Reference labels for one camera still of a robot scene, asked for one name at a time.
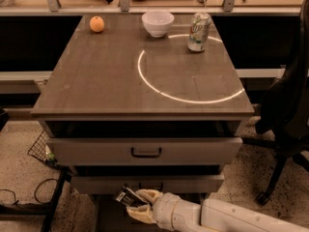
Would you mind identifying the black metal stand leg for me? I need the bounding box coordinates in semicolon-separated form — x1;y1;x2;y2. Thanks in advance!
0;168;71;232

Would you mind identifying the middle grey drawer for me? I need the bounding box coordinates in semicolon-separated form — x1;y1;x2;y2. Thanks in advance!
71;174;225;194

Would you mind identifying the grey drawer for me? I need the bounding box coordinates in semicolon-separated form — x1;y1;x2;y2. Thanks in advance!
47;137;242;166
71;174;225;194

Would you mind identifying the dark rxbar chocolate wrapper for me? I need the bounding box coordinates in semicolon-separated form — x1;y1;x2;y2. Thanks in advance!
114;184;149;207

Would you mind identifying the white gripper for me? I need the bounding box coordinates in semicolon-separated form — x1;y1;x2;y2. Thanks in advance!
126;189;181;231

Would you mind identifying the top grey drawer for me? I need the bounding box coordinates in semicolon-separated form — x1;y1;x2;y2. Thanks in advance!
47;137;242;166

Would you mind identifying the green white soda can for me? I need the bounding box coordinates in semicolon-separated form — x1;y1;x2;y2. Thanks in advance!
188;13;211;52

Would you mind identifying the black wire basket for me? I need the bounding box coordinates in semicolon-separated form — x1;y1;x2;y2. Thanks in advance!
27;131;60;169

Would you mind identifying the black floor cable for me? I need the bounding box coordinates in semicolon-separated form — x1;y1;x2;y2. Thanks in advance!
0;177;61;205

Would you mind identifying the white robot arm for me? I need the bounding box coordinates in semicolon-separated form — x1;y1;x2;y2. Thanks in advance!
126;189;309;232

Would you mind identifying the bottom open drawer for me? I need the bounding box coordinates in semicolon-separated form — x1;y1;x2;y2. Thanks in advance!
94;193;206;232

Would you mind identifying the orange fruit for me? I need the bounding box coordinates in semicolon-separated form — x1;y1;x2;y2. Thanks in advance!
90;16;104;33

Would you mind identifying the grey drawer cabinet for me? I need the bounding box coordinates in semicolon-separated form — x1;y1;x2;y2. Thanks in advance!
30;14;256;232

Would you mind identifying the black office chair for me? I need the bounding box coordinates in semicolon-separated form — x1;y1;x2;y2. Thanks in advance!
243;0;309;205

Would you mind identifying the white ceramic bowl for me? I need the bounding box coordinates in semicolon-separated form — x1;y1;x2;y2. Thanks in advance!
142;11;175;38

